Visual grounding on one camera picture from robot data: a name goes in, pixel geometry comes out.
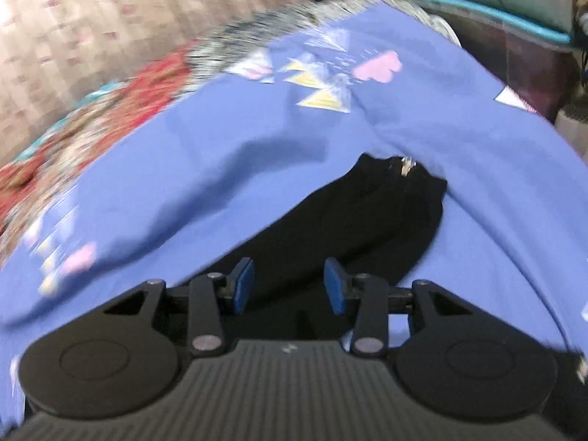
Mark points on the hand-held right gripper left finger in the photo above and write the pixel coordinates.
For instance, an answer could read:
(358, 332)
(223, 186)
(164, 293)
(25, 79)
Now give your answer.
(243, 285)

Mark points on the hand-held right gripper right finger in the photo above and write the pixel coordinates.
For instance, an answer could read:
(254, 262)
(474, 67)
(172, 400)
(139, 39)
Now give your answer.
(336, 285)

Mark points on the black pants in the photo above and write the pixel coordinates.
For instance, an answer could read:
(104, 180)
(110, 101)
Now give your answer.
(367, 220)

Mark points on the blue printed bedsheet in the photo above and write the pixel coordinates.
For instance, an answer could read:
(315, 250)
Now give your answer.
(487, 183)

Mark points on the grey speckled cloth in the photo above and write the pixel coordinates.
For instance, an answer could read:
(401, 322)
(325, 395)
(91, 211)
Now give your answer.
(257, 23)

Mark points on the dark plaid cloth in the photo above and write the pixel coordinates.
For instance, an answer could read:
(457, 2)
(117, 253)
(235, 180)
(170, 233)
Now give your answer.
(519, 69)

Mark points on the teal trimmed cushion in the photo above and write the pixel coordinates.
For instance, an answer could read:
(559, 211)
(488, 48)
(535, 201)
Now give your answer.
(505, 4)

